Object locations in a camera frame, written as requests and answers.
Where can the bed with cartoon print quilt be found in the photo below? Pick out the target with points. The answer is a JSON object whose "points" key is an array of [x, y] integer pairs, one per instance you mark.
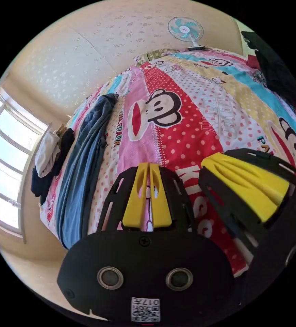
{"points": [[188, 115]]}

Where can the white fan with teal blades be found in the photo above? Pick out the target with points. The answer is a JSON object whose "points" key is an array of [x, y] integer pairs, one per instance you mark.
{"points": [[184, 29]]}

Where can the pile of black red clothes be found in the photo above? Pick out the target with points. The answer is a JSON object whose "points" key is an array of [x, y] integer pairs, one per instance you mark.
{"points": [[273, 69]]}

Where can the pile of black white clothes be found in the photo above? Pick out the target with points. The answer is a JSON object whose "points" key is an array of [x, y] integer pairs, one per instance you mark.
{"points": [[48, 158]]}

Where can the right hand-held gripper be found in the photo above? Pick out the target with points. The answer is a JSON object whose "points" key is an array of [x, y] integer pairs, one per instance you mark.
{"points": [[275, 242]]}

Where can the patterned pillow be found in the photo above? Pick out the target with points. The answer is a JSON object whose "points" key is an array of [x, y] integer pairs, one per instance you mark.
{"points": [[150, 55]]}

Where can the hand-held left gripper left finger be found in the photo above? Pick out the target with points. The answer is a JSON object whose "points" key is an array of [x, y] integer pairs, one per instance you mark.
{"points": [[134, 201]]}

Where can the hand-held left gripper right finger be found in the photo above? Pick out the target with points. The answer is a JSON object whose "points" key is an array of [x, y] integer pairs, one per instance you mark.
{"points": [[161, 204]]}

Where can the window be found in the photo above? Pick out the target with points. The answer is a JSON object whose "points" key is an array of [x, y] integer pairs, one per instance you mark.
{"points": [[5, 155]]}

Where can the blue jeans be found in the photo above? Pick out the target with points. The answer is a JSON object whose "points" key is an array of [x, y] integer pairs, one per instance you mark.
{"points": [[86, 166]]}

